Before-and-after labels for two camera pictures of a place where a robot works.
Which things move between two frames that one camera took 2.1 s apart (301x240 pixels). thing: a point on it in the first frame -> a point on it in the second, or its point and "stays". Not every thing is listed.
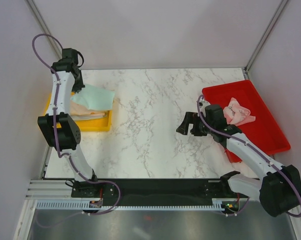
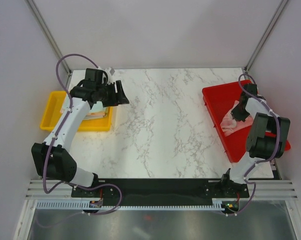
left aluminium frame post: x=38 y=15 stays
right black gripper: x=190 y=118 -> x=235 y=114
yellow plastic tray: x=102 y=123 stays
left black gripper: x=78 y=87 -> x=117 y=98
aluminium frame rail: x=46 y=189 stays
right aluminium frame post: x=281 y=5 stays
